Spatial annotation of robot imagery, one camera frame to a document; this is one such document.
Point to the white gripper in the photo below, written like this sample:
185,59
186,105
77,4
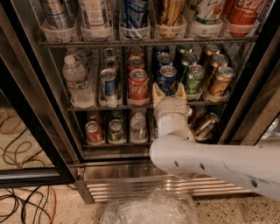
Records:
171,107

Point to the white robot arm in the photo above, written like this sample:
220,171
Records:
255,168

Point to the front green can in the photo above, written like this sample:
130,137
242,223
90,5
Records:
193,78

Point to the front red coca-cola can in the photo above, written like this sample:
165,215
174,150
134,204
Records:
138,85

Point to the bottom tipped gold can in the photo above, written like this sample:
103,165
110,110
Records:
205,125

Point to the front gold can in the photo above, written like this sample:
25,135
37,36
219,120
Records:
220,81

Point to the front blue silver can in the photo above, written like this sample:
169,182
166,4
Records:
109,84

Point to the bottom green silver can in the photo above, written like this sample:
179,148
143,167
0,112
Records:
116,130

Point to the top shelf gold can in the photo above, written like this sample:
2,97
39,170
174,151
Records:
169,15

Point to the bottom front red can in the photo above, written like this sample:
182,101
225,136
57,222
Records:
93,133

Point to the top shelf blue can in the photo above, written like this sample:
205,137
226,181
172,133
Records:
134,13

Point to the top shelf white green can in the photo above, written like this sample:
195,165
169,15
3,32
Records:
207,12

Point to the right glass fridge door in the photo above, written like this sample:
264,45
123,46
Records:
254,103

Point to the glass fridge door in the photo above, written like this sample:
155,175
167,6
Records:
39,150
254,103

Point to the stainless steel fridge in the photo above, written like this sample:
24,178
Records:
122,169

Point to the top shelf red coca-cola can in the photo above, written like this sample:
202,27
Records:
241,16

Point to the top shelf silver can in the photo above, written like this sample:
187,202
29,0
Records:
60,14

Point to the left glass fridge door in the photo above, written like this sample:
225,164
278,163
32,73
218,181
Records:
39,150

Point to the bottom brown drink bottle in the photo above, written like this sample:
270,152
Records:
195,116

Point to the bottom small water bottle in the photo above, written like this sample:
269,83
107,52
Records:
138,131

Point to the front clear water bottle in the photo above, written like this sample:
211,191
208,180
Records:
78,83

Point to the clear water bottle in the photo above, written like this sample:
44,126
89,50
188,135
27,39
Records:
80,56
78,83

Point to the rear clear water bottle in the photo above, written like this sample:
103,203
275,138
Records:
80,56

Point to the clear plastic bag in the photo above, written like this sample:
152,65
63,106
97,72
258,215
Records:
159,207

